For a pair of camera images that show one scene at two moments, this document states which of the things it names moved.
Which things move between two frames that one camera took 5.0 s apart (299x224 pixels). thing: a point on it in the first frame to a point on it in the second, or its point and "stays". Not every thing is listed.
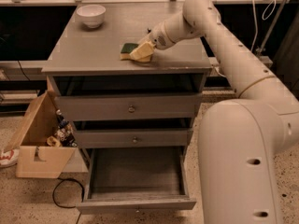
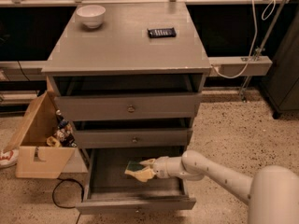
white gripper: (159, 38) to (162, 167)
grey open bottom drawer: (122, 179) stays
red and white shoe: (9, 158) stays
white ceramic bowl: (92, 15) stays
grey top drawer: (128, 107) stays
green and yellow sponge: (127, 49) to (132, 167)
